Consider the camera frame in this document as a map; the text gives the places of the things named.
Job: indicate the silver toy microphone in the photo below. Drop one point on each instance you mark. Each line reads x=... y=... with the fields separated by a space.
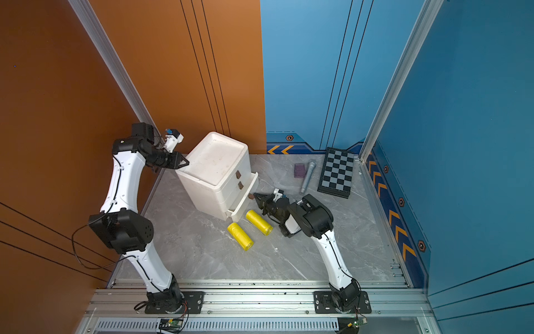
x=310 y=169

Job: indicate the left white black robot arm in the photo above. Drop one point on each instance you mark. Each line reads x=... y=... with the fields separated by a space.
x=120 y=225

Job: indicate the left aluminium corner post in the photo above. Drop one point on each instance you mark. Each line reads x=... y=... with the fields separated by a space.
x=93 y=27

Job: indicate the right aluminium corner post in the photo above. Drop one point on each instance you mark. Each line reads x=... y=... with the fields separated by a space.
x=417 y=37

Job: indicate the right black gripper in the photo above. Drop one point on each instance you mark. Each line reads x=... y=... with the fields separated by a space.
x=265 y=200

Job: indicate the yellow roll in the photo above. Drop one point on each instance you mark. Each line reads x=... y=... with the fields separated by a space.
x=240 y=236
x=259 y=222

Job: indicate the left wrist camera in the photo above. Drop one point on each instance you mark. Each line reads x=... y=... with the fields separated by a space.
x=172 y=138

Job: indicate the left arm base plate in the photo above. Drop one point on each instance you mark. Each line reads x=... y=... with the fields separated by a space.
x=163 y=303

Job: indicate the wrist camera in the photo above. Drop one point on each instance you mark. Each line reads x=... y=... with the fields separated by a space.
x=172 y=138
x=278 y=194

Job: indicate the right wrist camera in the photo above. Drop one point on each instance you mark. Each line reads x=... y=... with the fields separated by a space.
x=278 y=194

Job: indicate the left green circuit board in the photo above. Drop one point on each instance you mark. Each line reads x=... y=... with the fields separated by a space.
x=173 y=325

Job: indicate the right green circuit board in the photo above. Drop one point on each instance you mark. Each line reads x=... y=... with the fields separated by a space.
x=355 y=325

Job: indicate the aluminium mounting rail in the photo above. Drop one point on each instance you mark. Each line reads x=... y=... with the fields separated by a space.
x=237 y=306

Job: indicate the white three-drawer cabinet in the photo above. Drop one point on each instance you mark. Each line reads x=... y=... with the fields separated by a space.
x=203 y=195

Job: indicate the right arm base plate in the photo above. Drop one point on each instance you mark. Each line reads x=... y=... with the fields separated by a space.
x=327 y=302

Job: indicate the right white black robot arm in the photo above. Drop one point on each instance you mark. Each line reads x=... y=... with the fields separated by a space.
x=316 y=221

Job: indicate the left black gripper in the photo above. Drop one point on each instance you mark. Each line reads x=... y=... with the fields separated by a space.
x=176 y=163

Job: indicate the black silver chessboard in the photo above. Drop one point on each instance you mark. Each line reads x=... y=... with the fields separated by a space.
x=337 y=173

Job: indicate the aluminium corner post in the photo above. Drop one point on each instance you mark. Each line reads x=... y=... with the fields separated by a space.
x=93 y=27
x=417 y=37

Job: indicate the green circuit board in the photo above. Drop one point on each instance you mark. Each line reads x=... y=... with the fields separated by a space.
x=355 y=325
x=173 y=325

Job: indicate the purple embossed cube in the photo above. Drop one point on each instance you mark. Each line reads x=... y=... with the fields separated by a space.
x=299 y=170

